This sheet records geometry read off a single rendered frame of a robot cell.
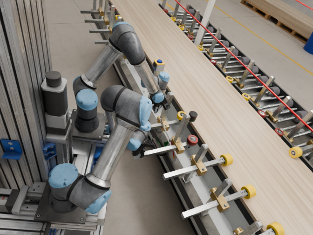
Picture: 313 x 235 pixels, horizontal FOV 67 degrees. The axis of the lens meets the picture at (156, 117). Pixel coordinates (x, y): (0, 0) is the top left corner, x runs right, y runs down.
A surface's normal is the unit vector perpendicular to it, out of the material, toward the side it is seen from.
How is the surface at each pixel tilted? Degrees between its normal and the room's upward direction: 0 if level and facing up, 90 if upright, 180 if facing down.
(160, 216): 0
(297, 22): 90
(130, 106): 43
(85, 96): 8
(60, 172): 8
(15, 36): 90
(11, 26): 90
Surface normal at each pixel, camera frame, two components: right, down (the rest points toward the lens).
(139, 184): 0.21, -0.69
